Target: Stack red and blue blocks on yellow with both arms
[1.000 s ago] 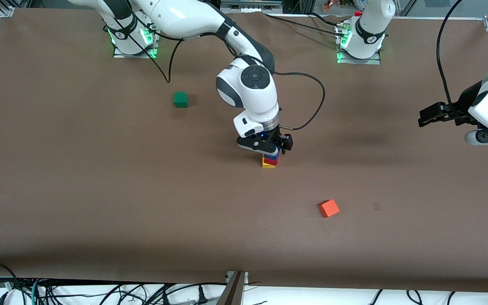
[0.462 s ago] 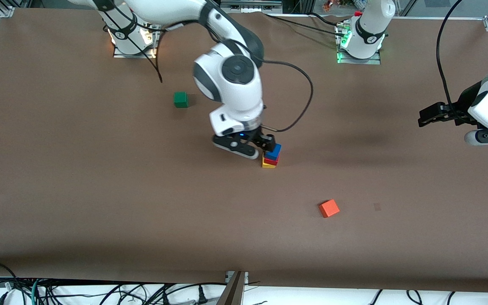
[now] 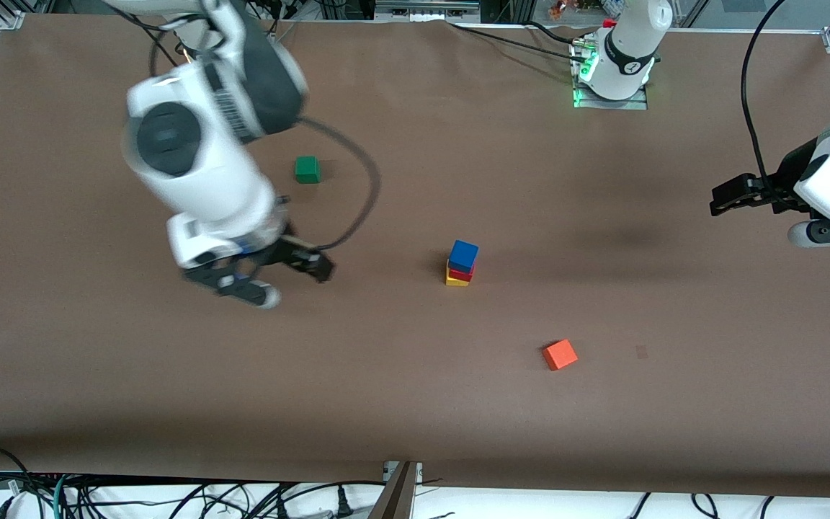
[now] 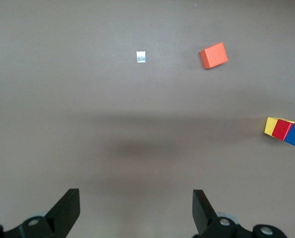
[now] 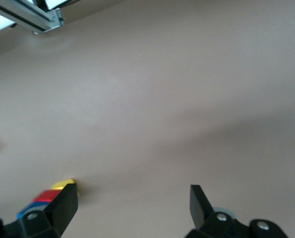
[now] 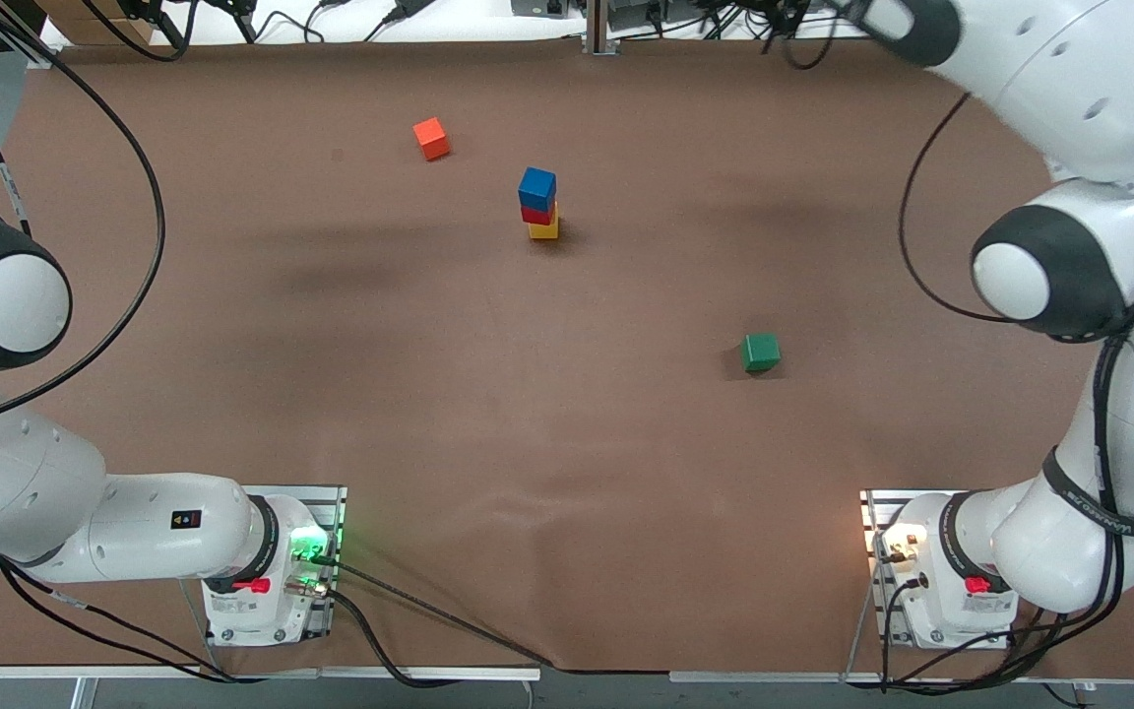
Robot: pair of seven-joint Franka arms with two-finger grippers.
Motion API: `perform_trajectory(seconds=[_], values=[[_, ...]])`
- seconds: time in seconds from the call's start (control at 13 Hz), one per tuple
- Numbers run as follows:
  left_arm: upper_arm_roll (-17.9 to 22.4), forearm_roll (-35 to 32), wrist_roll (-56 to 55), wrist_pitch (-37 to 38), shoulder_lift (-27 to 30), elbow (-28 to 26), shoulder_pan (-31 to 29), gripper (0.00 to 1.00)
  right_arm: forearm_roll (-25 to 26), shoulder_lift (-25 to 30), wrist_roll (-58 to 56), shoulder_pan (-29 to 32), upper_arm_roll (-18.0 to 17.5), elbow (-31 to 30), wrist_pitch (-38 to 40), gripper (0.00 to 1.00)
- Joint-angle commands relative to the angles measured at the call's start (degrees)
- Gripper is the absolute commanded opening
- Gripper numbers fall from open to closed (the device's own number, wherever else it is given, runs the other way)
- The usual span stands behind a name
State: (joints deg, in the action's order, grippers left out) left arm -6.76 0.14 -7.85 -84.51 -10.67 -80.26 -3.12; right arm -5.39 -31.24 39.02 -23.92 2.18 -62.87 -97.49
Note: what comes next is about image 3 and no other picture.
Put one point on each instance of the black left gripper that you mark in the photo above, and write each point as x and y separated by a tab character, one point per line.
782	189

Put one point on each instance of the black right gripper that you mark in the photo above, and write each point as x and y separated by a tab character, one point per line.
287	252

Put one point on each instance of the red cube block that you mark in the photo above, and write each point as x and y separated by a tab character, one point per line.
462	274

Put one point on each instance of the blue cube block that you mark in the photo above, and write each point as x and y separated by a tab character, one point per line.
463	255

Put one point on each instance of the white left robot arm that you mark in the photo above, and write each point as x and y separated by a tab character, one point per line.
631	43

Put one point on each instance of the green cube block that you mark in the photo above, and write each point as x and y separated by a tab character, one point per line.
307	169

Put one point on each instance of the yellow cube block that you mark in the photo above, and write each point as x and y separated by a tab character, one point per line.
456	282

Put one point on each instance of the orange cube block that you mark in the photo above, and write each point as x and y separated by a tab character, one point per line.
560	355

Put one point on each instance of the metal table support beam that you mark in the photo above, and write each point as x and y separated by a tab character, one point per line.
395	494

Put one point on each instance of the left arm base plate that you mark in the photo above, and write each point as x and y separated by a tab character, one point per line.
638	104

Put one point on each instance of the silver metal rail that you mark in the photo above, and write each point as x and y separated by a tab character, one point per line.
426	9

